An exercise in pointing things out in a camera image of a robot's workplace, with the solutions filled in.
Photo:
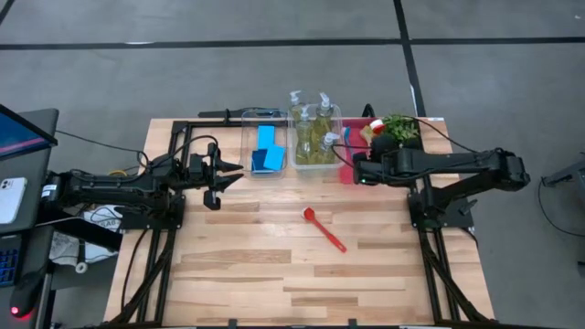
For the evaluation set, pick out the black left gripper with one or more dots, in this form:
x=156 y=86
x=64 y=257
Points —
x=213 y=198

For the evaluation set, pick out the white smartphone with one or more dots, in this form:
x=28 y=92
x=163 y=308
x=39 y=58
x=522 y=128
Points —
x=11 y=201

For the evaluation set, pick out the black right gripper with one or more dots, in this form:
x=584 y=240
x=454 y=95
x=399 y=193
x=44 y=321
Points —
x=381 y=166

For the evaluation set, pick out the black aluminium table frame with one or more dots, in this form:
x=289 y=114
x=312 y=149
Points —
x=201 y=122

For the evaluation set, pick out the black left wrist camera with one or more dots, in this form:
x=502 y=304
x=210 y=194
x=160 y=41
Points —
x=196 y=164

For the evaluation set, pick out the clear pump soap bottle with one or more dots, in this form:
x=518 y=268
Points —
x=296 y=109
x=304 y=137
x=328 y=146
x=323 y=121

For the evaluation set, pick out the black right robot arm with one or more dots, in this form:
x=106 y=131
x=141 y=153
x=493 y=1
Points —
x=457 y=160

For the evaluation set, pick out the yellow dish brush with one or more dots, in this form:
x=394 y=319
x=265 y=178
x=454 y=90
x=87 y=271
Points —
x=365 y=135

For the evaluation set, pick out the white tape roll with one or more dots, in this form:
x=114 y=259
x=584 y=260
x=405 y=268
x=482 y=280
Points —
x=76 y=268

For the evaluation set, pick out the black keyboard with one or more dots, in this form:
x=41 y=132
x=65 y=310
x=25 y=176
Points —
x=9 y=262

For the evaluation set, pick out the blue sponge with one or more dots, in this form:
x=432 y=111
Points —
x=275 y=158
x=266 y=136
x=257 y=162

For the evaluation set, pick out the grey computer desk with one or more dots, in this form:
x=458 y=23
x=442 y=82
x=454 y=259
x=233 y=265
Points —
x=36 y=247

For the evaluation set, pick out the green potted plant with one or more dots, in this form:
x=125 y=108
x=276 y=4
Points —
x=402 y=128

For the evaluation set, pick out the laptop screen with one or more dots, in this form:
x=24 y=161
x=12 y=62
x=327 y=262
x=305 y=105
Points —
x=18 y=134

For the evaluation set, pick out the black stand leg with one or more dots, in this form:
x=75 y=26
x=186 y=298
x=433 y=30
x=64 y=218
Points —
x=566 y=173

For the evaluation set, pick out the blue dish brush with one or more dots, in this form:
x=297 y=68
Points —
x=347 y=141

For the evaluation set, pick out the black computer mouse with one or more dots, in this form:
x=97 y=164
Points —
x=27 y=292

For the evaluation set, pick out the red plastic bin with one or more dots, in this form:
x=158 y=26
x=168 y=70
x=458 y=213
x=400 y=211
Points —
x=345 y=176

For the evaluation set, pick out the white plastic bag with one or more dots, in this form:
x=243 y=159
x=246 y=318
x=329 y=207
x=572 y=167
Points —
x=64 y=247

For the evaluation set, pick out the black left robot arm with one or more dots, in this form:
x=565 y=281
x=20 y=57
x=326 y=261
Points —
x=105 y=189

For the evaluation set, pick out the clear plastic sponge bin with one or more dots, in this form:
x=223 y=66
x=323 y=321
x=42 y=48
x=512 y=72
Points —
x=247 y=137

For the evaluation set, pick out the clear plastic soap bin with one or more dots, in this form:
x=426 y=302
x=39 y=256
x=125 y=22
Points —
x=291 y=146

